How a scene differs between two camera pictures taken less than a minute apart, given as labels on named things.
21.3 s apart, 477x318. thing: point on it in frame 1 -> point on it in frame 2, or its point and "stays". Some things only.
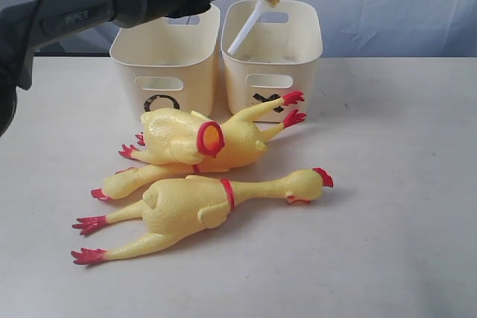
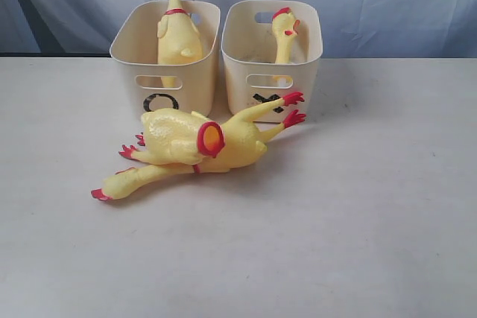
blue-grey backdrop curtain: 369,8 stays
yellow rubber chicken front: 177,204 -> 179,39
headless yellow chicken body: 173,135 stays
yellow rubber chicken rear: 244,134 stays
